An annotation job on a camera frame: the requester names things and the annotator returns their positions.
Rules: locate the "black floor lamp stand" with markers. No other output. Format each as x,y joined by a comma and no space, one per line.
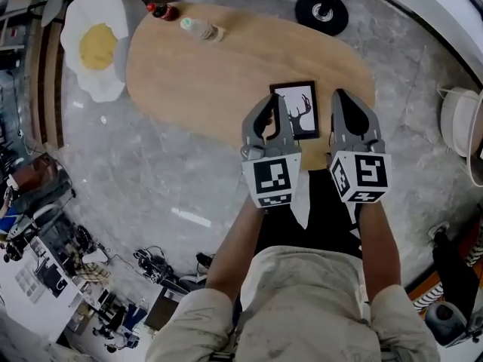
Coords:
320,11

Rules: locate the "plaid cloth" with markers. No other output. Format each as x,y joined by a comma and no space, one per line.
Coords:
90,272

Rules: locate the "person's black trousers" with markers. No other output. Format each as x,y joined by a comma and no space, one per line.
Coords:
324,221

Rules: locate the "dark cola bottle red cap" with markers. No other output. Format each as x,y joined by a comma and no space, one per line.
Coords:
164,11

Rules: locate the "white desk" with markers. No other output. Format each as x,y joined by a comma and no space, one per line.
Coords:
26,289

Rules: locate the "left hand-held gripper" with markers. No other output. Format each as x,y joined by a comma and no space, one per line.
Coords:
272,177

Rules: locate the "person's right forearm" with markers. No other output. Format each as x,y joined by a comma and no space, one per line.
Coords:
377,251

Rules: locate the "person's beige shirt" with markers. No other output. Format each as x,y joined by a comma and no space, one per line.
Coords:
302,307

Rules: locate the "clear bottle green cap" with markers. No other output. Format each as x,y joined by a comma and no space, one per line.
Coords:
202,28

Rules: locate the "white round stool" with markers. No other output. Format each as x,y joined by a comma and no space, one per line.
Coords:
462,121

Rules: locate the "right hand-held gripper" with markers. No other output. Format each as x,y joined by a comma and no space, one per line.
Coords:
371,172

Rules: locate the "black picture frame deer print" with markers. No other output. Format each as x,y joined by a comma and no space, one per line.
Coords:
302,96

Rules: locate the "person's left forearm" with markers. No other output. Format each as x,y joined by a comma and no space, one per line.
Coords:
235,247

